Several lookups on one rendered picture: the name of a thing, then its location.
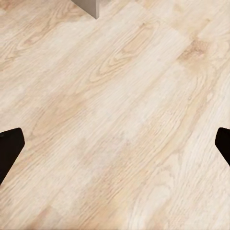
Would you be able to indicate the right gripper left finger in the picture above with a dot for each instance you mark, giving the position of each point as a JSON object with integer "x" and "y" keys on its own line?
{"x": 11, "y": 144}

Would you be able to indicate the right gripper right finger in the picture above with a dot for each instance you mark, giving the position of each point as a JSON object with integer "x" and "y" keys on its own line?
{"x": 222, "y": 142}

